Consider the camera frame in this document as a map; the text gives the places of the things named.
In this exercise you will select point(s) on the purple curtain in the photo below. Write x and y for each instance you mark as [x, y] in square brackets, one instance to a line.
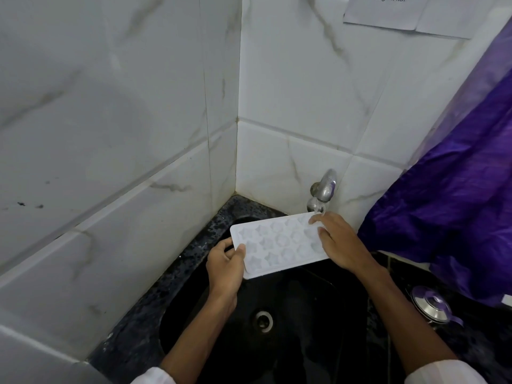
[460, 195]

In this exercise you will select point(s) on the white shirt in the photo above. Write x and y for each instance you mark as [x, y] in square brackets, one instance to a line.
[444, 373]

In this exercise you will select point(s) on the person's right hand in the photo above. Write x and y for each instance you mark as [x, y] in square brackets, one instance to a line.
[344, 245]

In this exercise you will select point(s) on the person's right forearm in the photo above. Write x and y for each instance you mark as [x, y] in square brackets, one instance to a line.
[408, 323]

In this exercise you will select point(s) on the white ice tray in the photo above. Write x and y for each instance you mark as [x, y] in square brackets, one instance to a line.
[276, 243]

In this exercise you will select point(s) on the black sink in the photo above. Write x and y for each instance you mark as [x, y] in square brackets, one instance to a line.
[312, 335]

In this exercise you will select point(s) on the person's left forearm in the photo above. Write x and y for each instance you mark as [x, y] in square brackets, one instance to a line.
[196, 339]

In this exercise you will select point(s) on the person's left hand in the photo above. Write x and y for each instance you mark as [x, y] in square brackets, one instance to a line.
[224, 275]

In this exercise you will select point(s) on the steel tap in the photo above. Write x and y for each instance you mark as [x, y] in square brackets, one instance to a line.
[326, 189]

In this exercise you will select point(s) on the steel pot with purple lid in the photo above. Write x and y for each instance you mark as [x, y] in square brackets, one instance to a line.
[430, 305]

